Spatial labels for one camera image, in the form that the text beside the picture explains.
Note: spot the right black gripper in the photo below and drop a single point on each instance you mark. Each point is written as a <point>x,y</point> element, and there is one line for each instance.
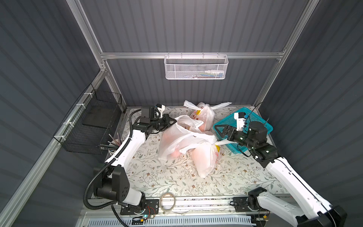
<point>228,134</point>

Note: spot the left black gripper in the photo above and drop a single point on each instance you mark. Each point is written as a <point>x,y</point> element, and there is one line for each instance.
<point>163,122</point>

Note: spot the white plastic bag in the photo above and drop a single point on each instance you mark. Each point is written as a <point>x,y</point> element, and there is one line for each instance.
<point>183,136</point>

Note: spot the cartoon printed plastic bag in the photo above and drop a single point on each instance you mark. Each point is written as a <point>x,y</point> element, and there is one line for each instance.
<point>204,112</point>

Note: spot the clear plastic bag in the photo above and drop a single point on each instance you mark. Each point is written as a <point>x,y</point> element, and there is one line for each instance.
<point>205,156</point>

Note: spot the teal plastic basket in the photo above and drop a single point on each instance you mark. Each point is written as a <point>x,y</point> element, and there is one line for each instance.
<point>230,120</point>

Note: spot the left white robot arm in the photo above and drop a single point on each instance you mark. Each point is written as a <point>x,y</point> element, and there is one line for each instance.
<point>111,181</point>

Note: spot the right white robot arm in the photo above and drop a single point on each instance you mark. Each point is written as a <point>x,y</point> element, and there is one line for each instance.
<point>312,210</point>

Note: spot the white pen cup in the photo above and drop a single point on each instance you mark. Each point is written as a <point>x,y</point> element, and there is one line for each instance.
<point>110,143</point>

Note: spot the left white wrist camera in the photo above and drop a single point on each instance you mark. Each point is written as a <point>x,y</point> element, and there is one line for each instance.
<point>161,109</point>

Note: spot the white wire wall basket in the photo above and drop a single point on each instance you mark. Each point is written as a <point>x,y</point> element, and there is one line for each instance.
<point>195,66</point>

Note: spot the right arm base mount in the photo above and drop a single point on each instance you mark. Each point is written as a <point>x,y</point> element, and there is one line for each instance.
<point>245,204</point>

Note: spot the black wire wall basket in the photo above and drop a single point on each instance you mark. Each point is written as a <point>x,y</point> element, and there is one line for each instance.
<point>89,129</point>

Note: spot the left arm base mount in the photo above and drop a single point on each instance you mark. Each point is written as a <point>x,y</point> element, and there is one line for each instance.
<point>146,207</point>

